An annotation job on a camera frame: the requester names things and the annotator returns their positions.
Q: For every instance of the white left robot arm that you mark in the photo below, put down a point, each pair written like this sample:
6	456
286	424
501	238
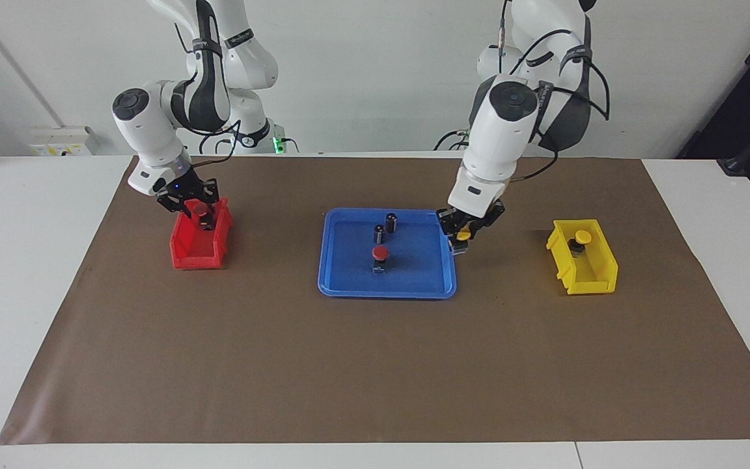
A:
502	137

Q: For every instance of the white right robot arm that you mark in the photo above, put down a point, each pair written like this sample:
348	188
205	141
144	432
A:
153	137

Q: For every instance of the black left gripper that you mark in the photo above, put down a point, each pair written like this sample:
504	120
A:
479	223

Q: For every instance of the blue plastic tray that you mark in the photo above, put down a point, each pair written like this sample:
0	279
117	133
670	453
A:
414	277

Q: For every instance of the red push button switch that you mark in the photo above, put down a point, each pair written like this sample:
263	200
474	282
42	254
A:
200	209
380	253

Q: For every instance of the brown paper table mat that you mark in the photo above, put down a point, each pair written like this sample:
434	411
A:
375	365

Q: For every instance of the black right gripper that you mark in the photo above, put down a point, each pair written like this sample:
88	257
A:
186	189

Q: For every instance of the black cylindrical capacitor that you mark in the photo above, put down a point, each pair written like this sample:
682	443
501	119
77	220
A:
379	234
391	223

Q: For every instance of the yellow plastic parts bin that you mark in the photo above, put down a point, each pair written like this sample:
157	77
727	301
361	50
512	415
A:
599	267

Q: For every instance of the white wall power strip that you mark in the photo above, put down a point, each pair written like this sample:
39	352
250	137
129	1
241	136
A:
62	140

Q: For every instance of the yellow push button switch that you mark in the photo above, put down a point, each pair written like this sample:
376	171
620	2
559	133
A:
583	236
463	235

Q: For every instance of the red plastic parts bin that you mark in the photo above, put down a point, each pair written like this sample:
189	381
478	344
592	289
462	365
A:
196	251

